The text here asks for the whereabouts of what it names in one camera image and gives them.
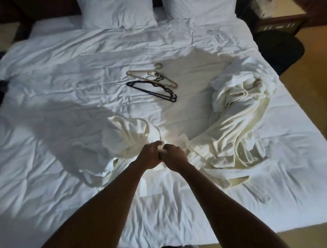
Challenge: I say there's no person's right hand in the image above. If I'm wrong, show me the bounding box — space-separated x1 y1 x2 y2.
159 144 191 173

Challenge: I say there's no person's left hand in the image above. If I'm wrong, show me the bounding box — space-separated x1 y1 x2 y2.
135 141 163 171

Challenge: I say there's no white bathrobe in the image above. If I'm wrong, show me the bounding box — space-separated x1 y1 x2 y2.
81 115 168 190

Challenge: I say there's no person's right forearm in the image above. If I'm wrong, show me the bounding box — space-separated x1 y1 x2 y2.
167 162 290 248

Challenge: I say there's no person's left forearm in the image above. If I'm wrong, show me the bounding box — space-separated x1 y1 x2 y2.
42 161 154 248

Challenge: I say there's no dark blue clothes hanger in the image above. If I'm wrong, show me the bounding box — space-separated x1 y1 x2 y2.
126 80 177 103

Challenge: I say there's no beige plastic clothes hanger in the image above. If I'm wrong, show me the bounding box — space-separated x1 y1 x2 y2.
126 63 179 89

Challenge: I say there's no cream bathrobe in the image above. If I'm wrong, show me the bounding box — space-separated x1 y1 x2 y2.
186 56 279 190

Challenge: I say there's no white duvet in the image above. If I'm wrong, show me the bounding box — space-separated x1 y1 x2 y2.
0 18 327 248

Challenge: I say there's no white pillow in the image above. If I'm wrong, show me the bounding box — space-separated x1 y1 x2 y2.
162 0 237 20
76 0 158 29

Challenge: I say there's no black chair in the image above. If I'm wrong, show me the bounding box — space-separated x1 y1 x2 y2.
252 30 305 77

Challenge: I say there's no white bed sheet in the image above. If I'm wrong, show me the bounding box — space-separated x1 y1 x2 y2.
27 7 85 39

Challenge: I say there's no wooden nightstand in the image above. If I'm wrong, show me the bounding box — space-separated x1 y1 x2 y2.
252 0 311 35

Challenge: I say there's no dark wooden headboard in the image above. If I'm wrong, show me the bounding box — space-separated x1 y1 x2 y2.
0 0 82 42

